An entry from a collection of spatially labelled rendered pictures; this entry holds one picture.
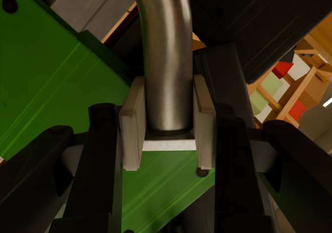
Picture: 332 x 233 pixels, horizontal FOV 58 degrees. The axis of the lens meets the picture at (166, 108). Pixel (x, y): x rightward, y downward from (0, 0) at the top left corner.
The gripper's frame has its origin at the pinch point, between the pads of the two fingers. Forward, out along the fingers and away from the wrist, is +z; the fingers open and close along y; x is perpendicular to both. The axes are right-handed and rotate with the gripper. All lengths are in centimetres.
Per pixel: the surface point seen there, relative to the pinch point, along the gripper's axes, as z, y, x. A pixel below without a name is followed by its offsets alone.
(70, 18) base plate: 53, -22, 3
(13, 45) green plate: 4.4, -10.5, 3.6
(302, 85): 343, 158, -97
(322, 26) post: 74, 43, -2
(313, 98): 349, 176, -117
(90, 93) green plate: 4.4, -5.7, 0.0
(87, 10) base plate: 56, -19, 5
